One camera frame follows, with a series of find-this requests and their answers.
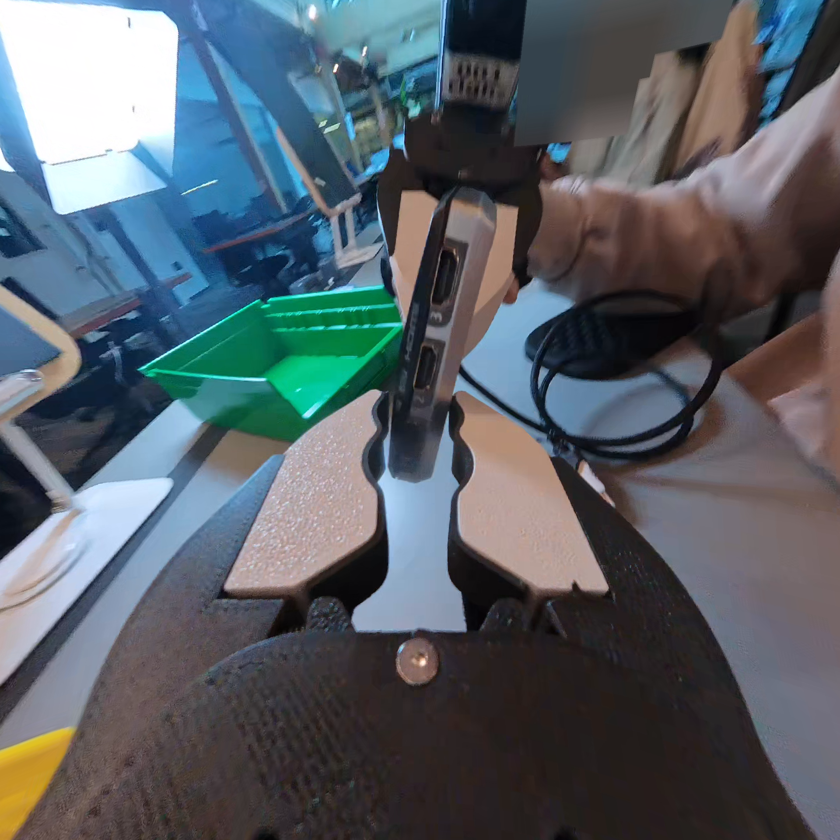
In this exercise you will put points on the black textured pad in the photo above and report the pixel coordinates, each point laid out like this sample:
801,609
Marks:
604,341

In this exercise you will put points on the bright light panel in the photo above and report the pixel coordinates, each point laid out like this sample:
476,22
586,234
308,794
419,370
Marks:
85,85

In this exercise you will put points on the person's right forearm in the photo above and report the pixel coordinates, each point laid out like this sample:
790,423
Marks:
689,223

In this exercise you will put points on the yellow plastic bin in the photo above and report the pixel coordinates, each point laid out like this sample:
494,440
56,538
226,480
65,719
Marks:
26,781

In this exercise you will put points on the grey hdmi switch hub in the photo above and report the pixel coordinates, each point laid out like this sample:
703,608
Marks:
476,262

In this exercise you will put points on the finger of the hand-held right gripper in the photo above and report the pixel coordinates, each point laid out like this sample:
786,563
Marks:
499,262
413,229

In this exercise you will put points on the black panel with wooden rim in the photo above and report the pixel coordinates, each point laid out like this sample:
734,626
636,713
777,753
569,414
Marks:
26,341

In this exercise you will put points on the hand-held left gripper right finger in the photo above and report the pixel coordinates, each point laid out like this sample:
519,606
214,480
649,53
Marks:
525,518

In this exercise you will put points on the white panel stand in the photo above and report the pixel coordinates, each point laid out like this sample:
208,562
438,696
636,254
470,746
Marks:
98,518

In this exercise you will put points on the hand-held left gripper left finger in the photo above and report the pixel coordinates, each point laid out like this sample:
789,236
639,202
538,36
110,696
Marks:
308,518

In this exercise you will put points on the person's upper body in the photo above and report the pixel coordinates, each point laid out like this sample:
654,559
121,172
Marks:
814,420

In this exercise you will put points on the green plastic bin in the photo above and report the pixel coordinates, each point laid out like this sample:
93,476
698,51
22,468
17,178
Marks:
262,407

